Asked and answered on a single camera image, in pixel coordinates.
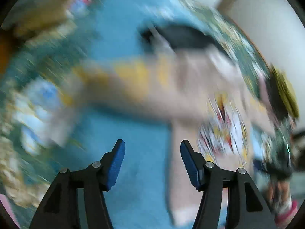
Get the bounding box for blue printed blanket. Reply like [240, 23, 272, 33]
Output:
[0, 0, 296, 229]

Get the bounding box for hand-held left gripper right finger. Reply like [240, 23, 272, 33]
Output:
[180, 140, 277, 229]

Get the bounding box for dark cloth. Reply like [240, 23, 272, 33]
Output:
[140, 24, 229, 53]

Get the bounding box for beige printed garment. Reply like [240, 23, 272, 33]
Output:
[64, 49, 274, 227]

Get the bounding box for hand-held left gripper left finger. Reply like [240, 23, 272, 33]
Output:
[29, 139, 126, 229]

